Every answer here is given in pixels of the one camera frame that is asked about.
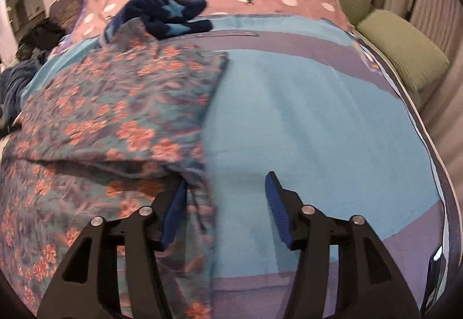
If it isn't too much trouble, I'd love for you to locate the blue striped blanket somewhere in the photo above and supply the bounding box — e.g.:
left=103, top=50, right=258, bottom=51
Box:
left=36, top=13, right=460, bottom=319

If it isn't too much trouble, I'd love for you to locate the large green pillow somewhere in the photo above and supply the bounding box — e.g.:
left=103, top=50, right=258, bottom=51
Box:
left=356, top=10, right=450, bottom=92

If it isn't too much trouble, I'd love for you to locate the pile of dark clothes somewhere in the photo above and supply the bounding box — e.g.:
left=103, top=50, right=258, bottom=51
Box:
left=16, top=21, right=66, bottom=61

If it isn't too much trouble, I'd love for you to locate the navy star print garment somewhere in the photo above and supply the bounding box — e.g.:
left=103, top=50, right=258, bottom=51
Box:
left=103, top=0, right=214, bottom=40

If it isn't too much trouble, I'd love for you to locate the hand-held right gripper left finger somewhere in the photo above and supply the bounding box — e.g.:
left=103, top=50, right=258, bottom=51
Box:
left=36, top=180, right=189, bottom=319

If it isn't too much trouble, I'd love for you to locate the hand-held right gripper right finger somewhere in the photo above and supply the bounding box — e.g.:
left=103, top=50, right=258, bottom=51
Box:
left=265, top=171, right=422, bottom=319

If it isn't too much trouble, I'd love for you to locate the white pleated curtain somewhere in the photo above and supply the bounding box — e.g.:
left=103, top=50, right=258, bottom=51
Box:
left=380, top=0, right=463, bottom=175

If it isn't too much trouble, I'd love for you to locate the dark patterned cushion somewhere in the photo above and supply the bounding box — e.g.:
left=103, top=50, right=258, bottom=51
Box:
left=49, top=0, right=95, bottom=34

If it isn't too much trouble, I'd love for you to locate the floral patterned cloth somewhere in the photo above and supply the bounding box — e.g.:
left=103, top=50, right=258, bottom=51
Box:
left=0, top=21, right=230, bottom=319

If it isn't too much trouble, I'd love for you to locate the white shelf unit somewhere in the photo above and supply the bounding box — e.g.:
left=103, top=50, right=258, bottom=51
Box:
left=5, top=0, right=47, bottom=41

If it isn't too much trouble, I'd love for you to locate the blue denim cloth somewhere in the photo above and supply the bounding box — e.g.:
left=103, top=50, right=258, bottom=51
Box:
left=0, top=51, right=47, bottom=128

